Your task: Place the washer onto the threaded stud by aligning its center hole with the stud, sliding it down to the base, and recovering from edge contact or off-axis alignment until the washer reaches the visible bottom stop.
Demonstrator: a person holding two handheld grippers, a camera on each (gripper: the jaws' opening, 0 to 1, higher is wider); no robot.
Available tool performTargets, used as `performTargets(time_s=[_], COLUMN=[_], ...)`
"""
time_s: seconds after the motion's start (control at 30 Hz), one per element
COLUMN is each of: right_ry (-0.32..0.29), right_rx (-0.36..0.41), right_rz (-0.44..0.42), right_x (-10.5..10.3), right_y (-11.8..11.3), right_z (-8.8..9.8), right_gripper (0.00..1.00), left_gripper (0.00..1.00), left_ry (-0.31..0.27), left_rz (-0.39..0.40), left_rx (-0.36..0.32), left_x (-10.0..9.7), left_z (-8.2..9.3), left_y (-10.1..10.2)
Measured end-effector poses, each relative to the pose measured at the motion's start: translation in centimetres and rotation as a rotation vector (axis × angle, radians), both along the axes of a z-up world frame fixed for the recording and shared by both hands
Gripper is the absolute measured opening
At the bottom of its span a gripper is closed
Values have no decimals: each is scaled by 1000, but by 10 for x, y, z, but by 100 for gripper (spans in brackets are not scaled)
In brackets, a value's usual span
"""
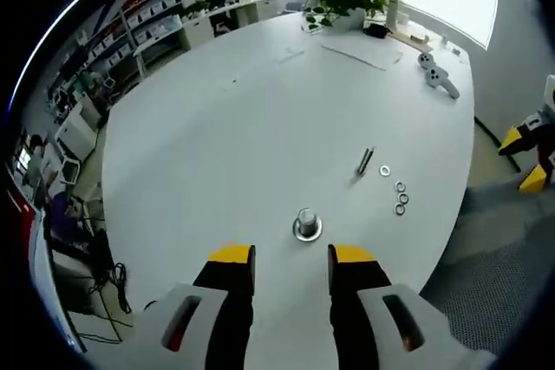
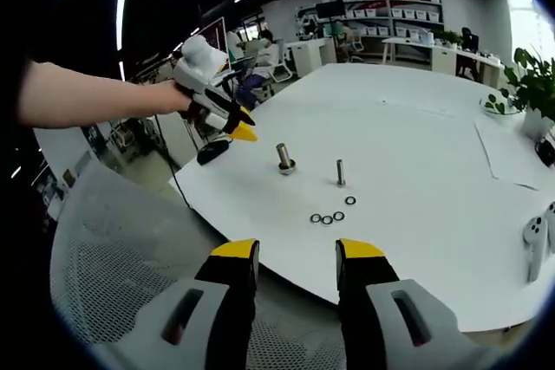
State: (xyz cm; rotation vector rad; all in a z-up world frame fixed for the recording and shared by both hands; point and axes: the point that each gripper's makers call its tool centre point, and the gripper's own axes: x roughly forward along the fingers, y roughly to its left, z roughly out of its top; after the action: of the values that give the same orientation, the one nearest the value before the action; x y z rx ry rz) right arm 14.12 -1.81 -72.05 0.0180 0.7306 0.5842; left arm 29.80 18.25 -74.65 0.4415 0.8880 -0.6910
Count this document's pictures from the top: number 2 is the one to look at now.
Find white paper sheet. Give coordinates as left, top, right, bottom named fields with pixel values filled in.
left=474, top=120, right=543, bottom=191

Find green potted plant white pot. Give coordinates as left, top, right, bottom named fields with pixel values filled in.
left=502, top=44, right=555, bottom=140

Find black monitor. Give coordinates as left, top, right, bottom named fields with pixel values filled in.
left=315, top=0, right=347, bottom=19

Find shelf with white bins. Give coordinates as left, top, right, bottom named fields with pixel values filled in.
left=298, top=0, right=446, bottom=63

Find black hanging cable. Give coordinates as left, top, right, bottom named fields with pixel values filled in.
left=153, top=116, right=192, bottom=211

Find grey mesh office chair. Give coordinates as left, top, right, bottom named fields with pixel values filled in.
left=49, top=161, right=348, bottom=370

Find white office chair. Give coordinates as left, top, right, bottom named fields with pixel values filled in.
left=259, top=40, right=296, bottom=83

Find person's left hand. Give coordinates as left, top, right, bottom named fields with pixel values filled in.
left=166, top=78, right=206, bottom=122

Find black computer mouse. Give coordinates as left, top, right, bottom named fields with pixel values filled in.
left=197, top=140, right=230, bottom=166

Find short ceiling light strip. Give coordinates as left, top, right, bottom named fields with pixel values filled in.
left=116, top=0, right=140, bottom=50

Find monitor with red screen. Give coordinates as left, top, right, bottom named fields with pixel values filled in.
left=201, top=16, right=229, bottom=55

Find small green desk plant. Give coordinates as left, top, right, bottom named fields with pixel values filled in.
left=435, top=29, right=463, bottom=47

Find large threaded steel stud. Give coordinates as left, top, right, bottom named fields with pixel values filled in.
left=276, top=142, right=298, bottom=176

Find white handheld controller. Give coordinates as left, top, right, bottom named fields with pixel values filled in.
left=523, top=215, right=548, bottom=283
left=544, top=200, right=555, bottom=254

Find black round device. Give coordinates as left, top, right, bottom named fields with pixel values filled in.
left=535, top=138, right=555, bottom=167

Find long white desk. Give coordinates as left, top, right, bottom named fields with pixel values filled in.
left=381, top=36, right=506, bottom=83

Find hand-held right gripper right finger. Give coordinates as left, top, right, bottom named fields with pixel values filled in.
left=335, top=237, right=504, bottom=370

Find small plant in glass bowl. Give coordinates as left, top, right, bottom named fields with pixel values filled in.
left=480, top=93, right=519, bottom=116

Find white cabinet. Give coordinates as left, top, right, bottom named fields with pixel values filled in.
left=285, top=37, right=338, bottom=78

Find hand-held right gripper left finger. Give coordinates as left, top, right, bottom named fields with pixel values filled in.
left=125, top=237, right=261, bottom=370

